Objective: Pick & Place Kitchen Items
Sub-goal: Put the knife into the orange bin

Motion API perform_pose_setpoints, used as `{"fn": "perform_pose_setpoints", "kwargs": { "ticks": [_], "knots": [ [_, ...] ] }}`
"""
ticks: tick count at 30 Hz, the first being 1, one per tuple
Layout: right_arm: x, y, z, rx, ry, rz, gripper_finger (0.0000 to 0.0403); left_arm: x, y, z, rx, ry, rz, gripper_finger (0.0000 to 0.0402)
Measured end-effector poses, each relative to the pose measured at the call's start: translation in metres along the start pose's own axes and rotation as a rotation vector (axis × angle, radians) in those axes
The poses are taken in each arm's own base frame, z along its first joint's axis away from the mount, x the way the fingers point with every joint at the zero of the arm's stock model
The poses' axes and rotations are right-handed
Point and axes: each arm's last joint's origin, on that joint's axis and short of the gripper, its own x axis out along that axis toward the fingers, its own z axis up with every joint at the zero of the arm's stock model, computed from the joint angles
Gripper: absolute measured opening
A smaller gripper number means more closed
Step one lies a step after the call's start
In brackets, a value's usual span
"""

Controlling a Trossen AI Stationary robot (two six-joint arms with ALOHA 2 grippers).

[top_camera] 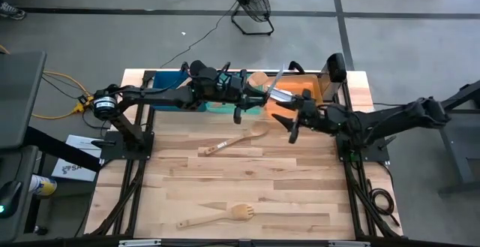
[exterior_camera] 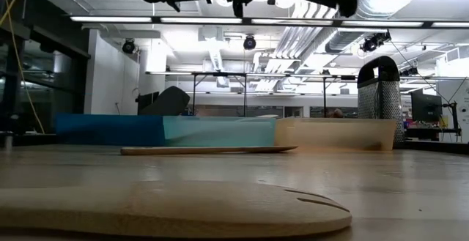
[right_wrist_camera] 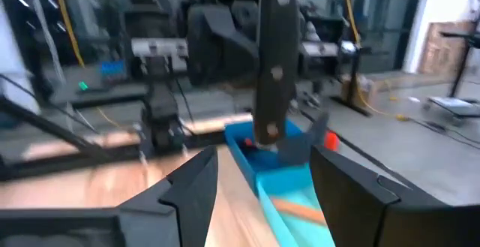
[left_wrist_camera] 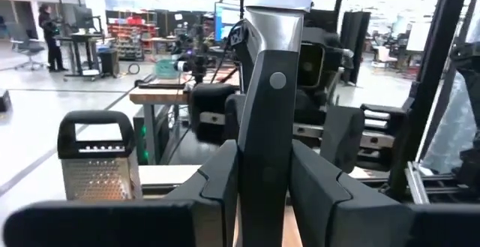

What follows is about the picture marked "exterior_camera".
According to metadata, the overhead light bar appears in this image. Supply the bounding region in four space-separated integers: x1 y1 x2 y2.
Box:
69 15 469 29

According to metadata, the black background table frame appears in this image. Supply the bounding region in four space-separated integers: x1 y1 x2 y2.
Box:
146 70 358 119

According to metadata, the teal plastic bin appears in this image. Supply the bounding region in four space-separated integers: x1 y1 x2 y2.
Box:
163 115 277 148

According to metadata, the black computer monitor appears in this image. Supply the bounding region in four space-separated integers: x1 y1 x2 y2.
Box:
410 89 443 124
137 91 160 116

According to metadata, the wooden spork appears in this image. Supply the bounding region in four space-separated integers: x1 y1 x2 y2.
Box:
0 180 353 240

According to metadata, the black ceiling camera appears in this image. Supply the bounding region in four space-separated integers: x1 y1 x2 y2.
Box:
361 31 392 53
243 34 257 51
122 38 137 55

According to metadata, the black aluminium table frame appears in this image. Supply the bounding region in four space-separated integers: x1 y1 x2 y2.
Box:
0 132 469 155

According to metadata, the steel box grater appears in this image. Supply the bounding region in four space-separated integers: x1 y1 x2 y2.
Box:
356 54 405 144

